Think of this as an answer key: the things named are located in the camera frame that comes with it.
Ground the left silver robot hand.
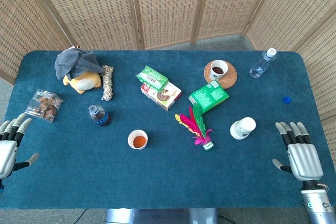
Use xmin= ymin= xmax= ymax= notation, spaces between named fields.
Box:
xmin=0 ymin=113 xmax=40 ymax=180

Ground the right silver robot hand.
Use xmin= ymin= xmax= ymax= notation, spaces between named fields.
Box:
xmin=272 ymin=121 xmax=324 ymax=182

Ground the small dark glass bottle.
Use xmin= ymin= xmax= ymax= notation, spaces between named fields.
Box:
xmin=88 ymin=104 xmax=111 ymax=127

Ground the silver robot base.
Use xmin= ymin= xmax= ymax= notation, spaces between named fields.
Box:
xmin=104 ymin=208 xmax=218 ymax=224

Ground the white paper cup on side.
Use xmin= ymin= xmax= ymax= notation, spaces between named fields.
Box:
xmin=229 ymin=116 xmax=257 ymax=140

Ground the printed paper cup dark drink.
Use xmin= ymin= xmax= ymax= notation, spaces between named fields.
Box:
xmin=209 ymin=59 xmax=229 ymax=81

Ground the white paper cup without print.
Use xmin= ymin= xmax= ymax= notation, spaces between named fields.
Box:
xmin=127 ymin=129 xmax=149 ymax=151

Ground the clear box of brown snacks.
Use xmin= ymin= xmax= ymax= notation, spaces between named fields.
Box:
xmin=24 ymin=88 xmax=64 ymax=124

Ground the clear water bottle white cap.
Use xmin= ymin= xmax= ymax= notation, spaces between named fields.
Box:
xmin=249 ymin=48 xmax=278 ymax=79

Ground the yellow plush toy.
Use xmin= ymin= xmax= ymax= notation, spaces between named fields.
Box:
xmin=62 ymin=71 xmax=102 ymax=94

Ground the round woven coaster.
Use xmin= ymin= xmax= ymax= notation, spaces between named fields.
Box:
xmin=204 ymin=60 xmax=238 ymax=90

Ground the colourful feather shuttlecock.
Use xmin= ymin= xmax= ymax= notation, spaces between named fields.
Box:
xmin=175 ymin=103 xmax=214 ymax=152

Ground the gray cloth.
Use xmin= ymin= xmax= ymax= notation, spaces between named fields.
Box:
xmin=54 ymin=47 xmax=104 ymax=80

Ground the green cardboard box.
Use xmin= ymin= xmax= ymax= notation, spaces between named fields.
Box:
xmin=188 ymin=80 xmax=230 ymax=113

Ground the blue carpet table cover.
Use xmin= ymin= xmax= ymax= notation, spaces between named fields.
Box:
xmin=0 ymin=50 xmax=331 ymax=210

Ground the red cookie box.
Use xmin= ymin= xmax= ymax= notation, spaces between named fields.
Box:
xmin=140 ymin=81 xmax=182 ymax=111

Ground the green snack package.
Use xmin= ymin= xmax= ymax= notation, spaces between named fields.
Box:
xmin=135 ymin=65 xmax=169 ymax=91

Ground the bamboo folding screen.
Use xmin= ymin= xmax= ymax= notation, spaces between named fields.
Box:
xmin=0 ymin=0 xmax=336 ymax=164

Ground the coiled twine rope bundle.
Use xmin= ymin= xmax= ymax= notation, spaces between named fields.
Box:
xmin=101 ymin=65 xmax=115 ymax=102

